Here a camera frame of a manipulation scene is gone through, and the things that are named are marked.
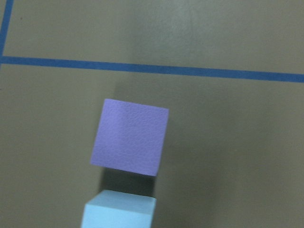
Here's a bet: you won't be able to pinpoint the light blue foam block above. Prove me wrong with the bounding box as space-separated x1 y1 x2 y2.
81 190 156 228

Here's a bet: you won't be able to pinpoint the purple foam block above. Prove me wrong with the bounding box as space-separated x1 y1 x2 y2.
91 99 169 176

